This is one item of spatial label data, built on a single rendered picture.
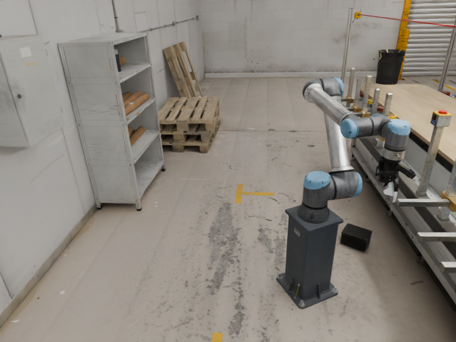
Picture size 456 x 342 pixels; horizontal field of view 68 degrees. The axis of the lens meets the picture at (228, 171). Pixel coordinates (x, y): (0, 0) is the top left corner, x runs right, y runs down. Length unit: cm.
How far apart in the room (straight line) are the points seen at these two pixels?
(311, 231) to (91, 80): 209
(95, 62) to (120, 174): 101
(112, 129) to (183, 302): 157
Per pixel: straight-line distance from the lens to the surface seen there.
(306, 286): 236
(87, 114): 317
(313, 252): 219
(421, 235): 181
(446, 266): 160
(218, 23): 911
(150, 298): 253
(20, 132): 236
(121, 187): 335
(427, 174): 232
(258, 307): 240
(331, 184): 205
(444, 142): 274
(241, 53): 912
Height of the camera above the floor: 180
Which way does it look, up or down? 27 degrees down
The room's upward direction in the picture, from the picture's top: 2 degrees counter-clockwise
